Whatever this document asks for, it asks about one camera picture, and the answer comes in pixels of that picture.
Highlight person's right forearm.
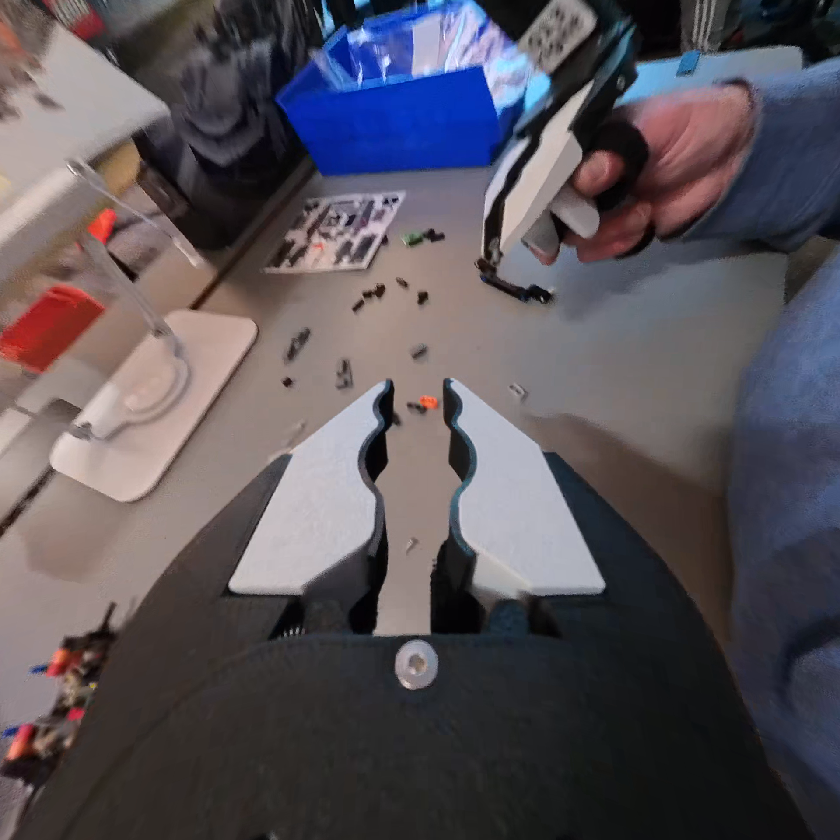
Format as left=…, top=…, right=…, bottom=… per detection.
left=682, top=59, right=840, bottom=255

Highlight dark crumpled cloth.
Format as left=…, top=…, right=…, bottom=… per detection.
left=174, top=0, right=309, bottom=172

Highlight multicoloured lego car chassis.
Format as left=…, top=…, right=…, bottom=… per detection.
left=0, top=600, right=120, bottom=788

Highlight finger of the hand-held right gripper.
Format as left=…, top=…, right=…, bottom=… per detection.
left=482, top=138, right=534, bottom=258
left=500, top=85, right=585, bottom=257

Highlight lego sticker sheet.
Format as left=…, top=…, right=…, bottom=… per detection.
left=262, top=190, right=406, bottom=275

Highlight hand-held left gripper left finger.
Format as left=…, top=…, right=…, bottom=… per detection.
left=227, top=379, right=395, bottom=634

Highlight black lego beam assembly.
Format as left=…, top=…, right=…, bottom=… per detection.
left=476, top=239, right=554, bottom=307

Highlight lego instruction booklet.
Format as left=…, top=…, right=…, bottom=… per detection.
left=0, top=20, right=173, bottom=217

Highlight dark flat panel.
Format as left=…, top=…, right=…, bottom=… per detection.
left=134, top=118, right=316, bottom=252

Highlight person's right hand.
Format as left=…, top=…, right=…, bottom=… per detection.
left=530, top=84, right=757, bottom=265

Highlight white desk stand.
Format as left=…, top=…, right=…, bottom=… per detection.
left=49, top=157, right=259, bottom=503

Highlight red box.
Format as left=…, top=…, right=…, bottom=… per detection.
left=0, top=285, right=106, bottom=375

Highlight clear plastic bags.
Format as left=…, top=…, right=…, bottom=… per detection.
left=348, top=0, right=534, bottom=106

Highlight blue storage bin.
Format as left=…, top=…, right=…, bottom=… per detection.
left=276, top=7, right=526, bottom=177

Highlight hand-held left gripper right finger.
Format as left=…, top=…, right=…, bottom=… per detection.
left=430, top=378, right=606, bottom=634

